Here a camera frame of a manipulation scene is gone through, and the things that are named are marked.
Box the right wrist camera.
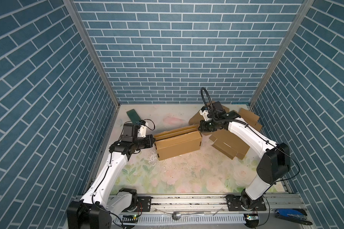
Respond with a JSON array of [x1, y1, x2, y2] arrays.
[[199, 108, 211, 121]]

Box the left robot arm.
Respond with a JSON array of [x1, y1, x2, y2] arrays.
[[67, 119, 155, 229]]

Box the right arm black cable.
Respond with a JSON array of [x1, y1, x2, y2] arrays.
[[200, 87, 301, 228]]

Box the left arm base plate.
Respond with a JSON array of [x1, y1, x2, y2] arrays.
[[122, 196, 153, 214]]

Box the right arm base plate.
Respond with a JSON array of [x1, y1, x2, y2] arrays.
[[225, 194, 267, 211]]

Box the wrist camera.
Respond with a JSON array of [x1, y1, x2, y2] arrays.
[[138, 120, 148, 138], [199, 108, 211, 121]]

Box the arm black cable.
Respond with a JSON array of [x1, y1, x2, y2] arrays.
[[200, 87, 301, 228], [90, 118, 156, 229]]

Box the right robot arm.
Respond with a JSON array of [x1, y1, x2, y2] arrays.
[[198, 102, 290, 210]]

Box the green sponge block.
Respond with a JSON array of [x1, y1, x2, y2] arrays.
[[126, 109, 142, 124]]

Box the blue black pliers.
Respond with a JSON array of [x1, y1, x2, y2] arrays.
[[275, 209, 313, 226]]

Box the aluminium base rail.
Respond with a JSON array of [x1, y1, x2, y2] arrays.
[[62, 193, 316, 229]]

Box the white slotted cable duct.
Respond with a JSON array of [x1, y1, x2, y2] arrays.
[[120, 214, 246, 226]]

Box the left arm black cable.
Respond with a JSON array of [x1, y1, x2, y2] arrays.
[[90, 118, 156, 229]]

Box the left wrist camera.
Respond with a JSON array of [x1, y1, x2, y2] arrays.
[[138, 120, 148, 138]]

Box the metal spoon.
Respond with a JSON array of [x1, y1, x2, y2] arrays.
[[154, 210, 224, 221]]

